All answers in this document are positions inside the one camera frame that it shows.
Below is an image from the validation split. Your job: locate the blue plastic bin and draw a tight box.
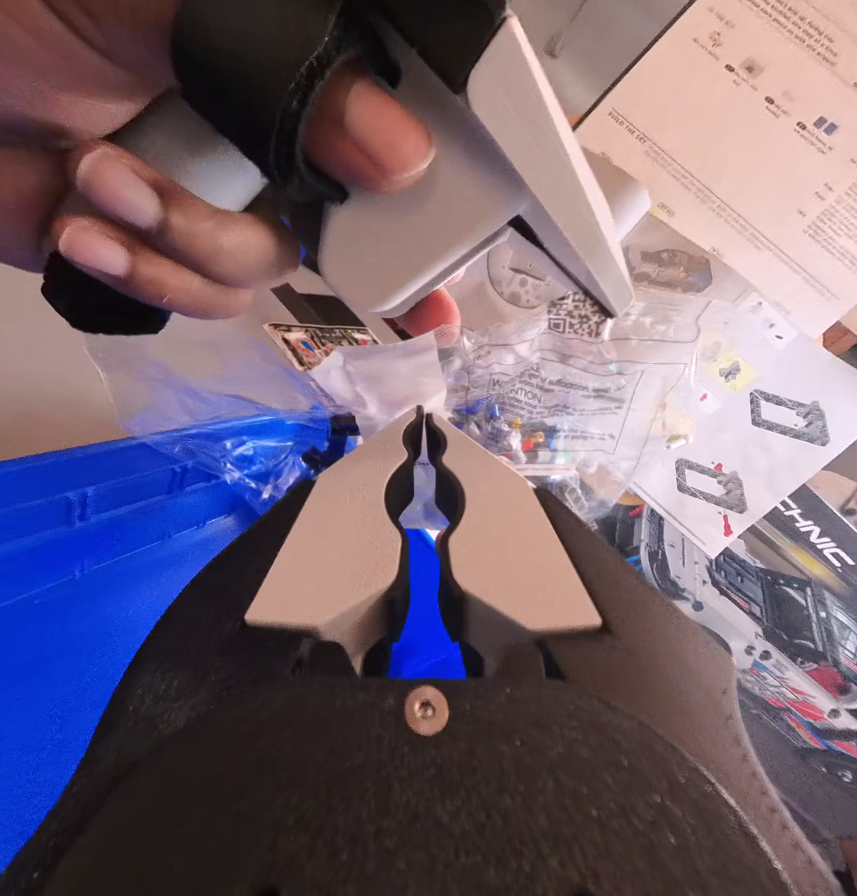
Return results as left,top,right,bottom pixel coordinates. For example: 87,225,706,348
0,413,466,886

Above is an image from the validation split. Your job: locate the printed instruction sheet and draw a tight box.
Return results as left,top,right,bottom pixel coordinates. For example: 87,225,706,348
576,0,857,338

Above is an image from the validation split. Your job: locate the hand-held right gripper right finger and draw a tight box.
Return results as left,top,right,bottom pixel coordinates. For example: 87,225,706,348
426,413,604,674

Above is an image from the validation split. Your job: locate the lego set box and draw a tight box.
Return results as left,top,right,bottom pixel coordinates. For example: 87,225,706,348
597,483,857,806

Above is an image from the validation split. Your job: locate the holographic sticker sheet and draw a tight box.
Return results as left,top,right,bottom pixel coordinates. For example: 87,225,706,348
264,322,380,372

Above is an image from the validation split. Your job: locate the large clear plastic bag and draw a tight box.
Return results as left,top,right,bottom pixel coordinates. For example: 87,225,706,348
85,294,706,522

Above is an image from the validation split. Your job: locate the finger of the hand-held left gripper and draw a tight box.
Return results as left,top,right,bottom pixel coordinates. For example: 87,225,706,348
318,49,536,321
465,13,651,317

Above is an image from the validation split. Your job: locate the person's left hand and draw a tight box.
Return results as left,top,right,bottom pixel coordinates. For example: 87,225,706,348
0,0,464,338

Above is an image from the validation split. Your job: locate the lego instruction booklet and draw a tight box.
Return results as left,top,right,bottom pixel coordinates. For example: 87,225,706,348
485,213,857,559

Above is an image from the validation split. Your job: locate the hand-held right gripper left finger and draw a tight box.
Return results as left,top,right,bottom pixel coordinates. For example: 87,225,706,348
244,405,426,678

